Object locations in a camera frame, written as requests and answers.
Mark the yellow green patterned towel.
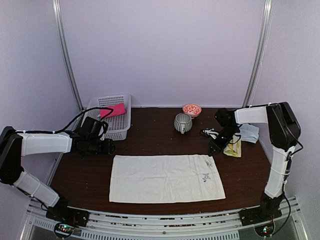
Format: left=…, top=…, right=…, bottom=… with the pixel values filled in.
left=223, top=135, right=242, bottom=158

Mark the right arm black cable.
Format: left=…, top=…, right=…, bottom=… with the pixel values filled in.
left=271, top=137, right=306, bottom=237

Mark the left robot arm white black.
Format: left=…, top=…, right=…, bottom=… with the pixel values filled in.
left=0, top=117, right=115, bottom=222

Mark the beige towel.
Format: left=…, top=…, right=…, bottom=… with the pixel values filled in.
left=109, top=154, right=226, bottom=204

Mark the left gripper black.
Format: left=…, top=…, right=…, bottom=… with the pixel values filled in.
left=86, top=137, right=115, bottom=155

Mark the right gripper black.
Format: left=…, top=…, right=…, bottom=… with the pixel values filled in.
left=208, top=126, right=239, bottom=157

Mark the pink microfibre towel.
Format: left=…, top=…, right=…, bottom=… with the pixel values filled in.
left=100, top=103, right=126, bottom=119

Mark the aluminium front rail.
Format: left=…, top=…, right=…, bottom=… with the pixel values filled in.
left=17, top=197, right=310, bottom=240

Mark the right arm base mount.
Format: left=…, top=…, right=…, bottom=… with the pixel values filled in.
left=238, top=206, right=282, bottom=226

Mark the red white patterned bowl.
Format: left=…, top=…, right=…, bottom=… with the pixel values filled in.
left=182, top=103, right=202, bottom=118

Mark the grey striped ceramic mug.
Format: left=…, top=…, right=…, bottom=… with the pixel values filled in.
left=174, top=113, right=193, bottom=134

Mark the left aluminium corner post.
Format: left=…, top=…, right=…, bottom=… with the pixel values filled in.
left=52, top=0, right=84, bottom=111

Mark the white perforated plastic basket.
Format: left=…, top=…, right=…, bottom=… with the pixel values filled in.
left=87, top=94, right=131, bottom=141

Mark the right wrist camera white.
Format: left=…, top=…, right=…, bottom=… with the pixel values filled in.
left=199, top=128, right=219, bottom=140

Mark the aluminium corner post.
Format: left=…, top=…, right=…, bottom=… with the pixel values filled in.
left=242, top=0, right=273, bottom=107
left=52, top=0, right=84, bottom=111

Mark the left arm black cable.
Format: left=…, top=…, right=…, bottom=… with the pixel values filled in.
left=53, top=106, right=115, bottom=137

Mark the light blue towel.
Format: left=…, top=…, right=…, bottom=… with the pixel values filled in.
left=239, top=124, right=260, bottom=144

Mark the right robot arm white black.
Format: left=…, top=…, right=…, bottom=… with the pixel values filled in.
left=208, top=101, right=302, bottom=223

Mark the right aluminium corner post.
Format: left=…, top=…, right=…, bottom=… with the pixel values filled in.
left=242, top=0, right=273, bottom=107

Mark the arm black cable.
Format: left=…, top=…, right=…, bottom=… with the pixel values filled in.
left=271, top=137, right=306, bottom=237
left=53, top=106, right=115, bottom=137

